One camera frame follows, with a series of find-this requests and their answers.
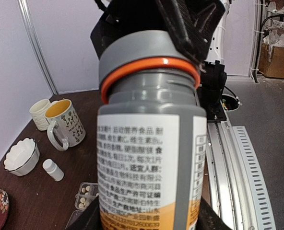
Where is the grey capped orange label bottle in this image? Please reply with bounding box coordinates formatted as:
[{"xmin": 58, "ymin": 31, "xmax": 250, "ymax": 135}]
[{"xmin": 97, "ymin": 30, "xmax": 207, "ymax": 230}]

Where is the small white pill bottle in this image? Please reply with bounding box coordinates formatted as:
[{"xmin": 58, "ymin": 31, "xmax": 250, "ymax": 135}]
[{"xmin": 42, "ymin": 159, "xmax": 64, "ymax": 182}]

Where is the cardboard box in background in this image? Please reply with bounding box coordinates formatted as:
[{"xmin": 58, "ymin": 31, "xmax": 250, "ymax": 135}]
[{"xmin": 258, "ymin": 44, "xmax": 284, "ymax": 79}]

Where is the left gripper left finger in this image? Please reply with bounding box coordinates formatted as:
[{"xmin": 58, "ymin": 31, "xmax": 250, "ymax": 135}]
[{"xmin": 66, "ymin": 198, "xmax": 101, "ymax": 230}]

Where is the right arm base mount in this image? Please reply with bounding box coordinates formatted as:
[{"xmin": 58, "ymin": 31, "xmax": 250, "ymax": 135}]
[{"xmin": 205, "ymin": 94, "xmax": 242, "ymax": 124}]

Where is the white scalloped bowl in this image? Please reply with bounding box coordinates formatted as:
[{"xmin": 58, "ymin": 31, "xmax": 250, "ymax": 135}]
[{"xmin": 3, "ymin": 138, "xmax": 40, "ymax": 177}]

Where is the right aluminium frame post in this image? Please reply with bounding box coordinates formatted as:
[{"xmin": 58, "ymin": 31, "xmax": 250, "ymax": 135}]
[{"xmin": 17, "ymin": 0, "xmax": 59, "ymax": 95}]

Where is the clear plastic pill organizer box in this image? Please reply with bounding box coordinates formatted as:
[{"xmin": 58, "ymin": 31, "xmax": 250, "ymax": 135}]
[{"xmin": 66, "ymin": 182, "xmax": 98, "ymax": 228}]

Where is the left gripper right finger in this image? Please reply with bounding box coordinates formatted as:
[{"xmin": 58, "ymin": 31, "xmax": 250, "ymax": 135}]
[{"xmin": 196, "ymin": 197, "xmax": 231, "ymax": 230}]

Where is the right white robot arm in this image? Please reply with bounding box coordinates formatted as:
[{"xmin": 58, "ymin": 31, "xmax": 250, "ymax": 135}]
[{"xmin": 90, "ymin": 0, "xmax": 231, "ymax": 123}]

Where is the cream ribbed mug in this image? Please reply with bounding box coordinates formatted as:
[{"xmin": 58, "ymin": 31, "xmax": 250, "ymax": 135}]
[{"xmin": 29, "ymin": 99, "xmax": 51, "ymax": 131}]

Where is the yellow interior patterned mug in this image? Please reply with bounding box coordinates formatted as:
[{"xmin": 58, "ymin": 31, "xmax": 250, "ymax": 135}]
[{"xmin": 45, "ymin": 99, "xmax": 86, "ymax": 151}]

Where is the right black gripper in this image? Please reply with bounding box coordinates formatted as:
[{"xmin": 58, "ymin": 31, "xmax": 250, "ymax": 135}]
[{"xmin": 90, "ymin": 0, "xmax": 225, "ymax": 65}]

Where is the front aluminium rail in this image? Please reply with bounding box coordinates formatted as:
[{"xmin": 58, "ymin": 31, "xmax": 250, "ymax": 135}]
[{"xmin": 206, "ymin": 121, "xmax": 276, "ymax": 230}]

